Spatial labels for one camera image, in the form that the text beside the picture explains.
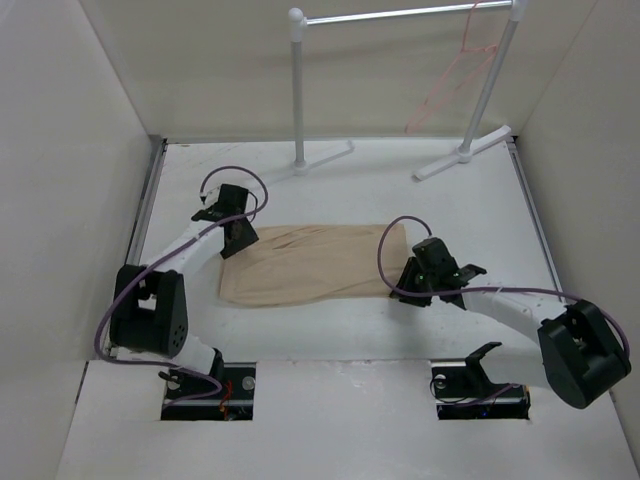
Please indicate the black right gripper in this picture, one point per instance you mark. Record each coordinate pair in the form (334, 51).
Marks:
(412, 266)

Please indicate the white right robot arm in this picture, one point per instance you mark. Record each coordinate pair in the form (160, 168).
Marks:
(583, 355)

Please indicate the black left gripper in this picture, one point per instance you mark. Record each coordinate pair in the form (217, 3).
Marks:
(247, 239)

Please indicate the beige drawstring trousers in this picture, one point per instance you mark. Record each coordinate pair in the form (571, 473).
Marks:
(294, 265)

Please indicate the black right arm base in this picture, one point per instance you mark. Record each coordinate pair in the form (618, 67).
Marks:
(463, 390)

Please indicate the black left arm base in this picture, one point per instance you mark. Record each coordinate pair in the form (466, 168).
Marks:
(188, 398)

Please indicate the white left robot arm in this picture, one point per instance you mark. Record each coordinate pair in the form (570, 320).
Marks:
(151, 316)

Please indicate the pink wire hanger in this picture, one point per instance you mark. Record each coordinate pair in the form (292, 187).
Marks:
(470, 61)

